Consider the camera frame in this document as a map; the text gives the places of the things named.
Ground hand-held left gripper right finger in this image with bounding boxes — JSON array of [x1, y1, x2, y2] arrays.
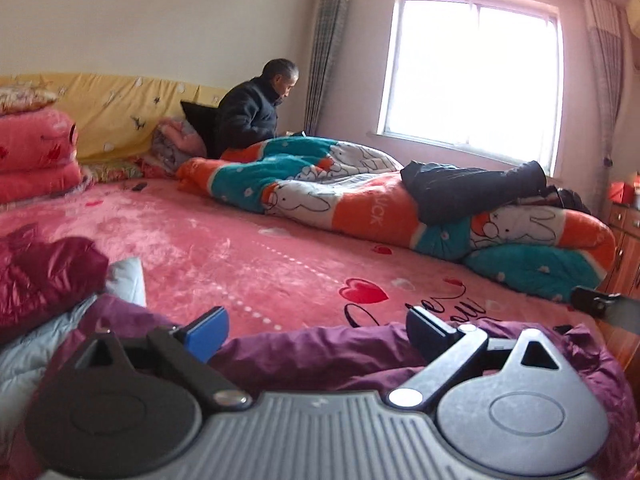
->
[[387, 306, 562, 408]]

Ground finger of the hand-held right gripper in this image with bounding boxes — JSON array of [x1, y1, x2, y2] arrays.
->
[[570, 285, 640, 336]]

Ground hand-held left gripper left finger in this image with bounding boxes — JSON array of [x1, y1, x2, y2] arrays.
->
[[60, 305, 253, 412]]

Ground purple down jacket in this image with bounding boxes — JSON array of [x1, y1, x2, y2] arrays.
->
[[10, 292, 640, 480]]

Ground wooden cabinet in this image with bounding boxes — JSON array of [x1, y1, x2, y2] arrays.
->
[[597, 200, 640, 376]]

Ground pink bed with yellow headboard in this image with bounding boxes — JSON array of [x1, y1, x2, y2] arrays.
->
[[0, 175, 608, 351]]

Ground orange and teal cartoon quilt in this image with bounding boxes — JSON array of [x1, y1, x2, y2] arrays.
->
[[175, 135, 618, 303]]

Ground dark pants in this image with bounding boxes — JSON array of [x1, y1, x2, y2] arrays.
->
[[400, 160, 593, 226]]

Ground maroon down jacket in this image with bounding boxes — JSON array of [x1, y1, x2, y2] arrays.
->
[[0, 222, 111, 346]]

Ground light grey down jacket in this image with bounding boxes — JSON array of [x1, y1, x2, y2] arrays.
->
[[0, 257, 148, 441]]

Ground floral pillow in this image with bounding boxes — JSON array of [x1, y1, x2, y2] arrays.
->
[[80, 156, 173, 183]]

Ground folded pink and grey blanket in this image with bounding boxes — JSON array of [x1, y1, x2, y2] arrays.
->
[[150, 116, 208, 171]]

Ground black cushion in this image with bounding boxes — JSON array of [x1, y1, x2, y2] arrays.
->
[[180, 101, 221, 158]]

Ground grey checked curtain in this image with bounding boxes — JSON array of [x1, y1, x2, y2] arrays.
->
[[302, 0, 351, 138], [582, 0, 628, 216]]

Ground plain pink pillow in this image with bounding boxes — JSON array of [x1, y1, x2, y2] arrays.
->
[[0, 162, 85, 205]]

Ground pink pillow with heart print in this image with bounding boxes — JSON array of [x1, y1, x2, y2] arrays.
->
[[0, 107, 80, 173]]

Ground window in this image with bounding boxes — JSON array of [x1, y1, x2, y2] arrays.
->
[[367, 0, 566, 178]]

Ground patterned beige cushion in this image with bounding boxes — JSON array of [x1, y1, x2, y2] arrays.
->
[[0, 85, 60, 116]]

